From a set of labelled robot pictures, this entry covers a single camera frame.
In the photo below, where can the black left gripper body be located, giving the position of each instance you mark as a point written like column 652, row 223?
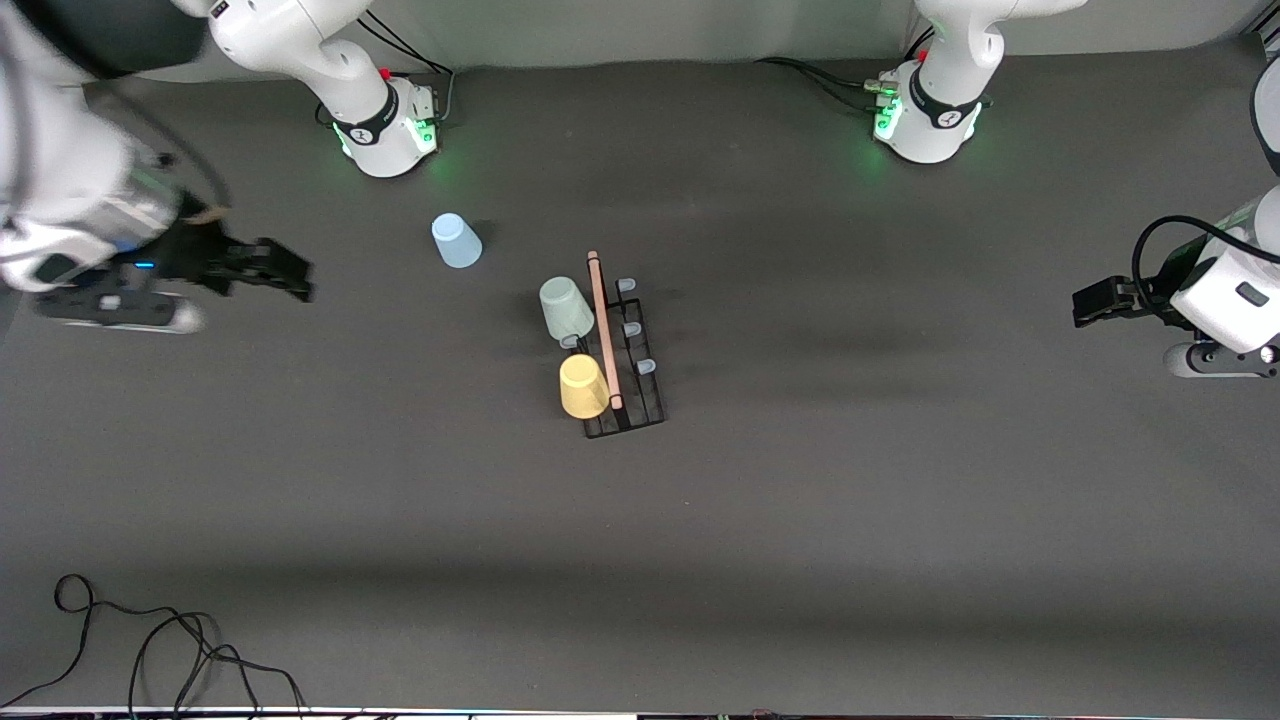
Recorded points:
column 1150, row 293

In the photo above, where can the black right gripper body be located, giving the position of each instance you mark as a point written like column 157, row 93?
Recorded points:
column 198, row 253

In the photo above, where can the pale green plastic cup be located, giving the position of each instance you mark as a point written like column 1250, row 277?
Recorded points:
column 566, row 308

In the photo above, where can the yellow plastic cup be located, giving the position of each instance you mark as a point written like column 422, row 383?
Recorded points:
column 583, row 388

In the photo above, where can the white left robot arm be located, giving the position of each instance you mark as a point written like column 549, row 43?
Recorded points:
column 940, row 110

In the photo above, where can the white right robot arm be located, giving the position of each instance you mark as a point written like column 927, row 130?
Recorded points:
column 60, row 170

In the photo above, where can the light blue plastic cup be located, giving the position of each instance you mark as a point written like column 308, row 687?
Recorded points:
column 457, row 242

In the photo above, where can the dark grey table mat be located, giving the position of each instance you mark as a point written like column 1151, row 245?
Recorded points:
column 900, row 500

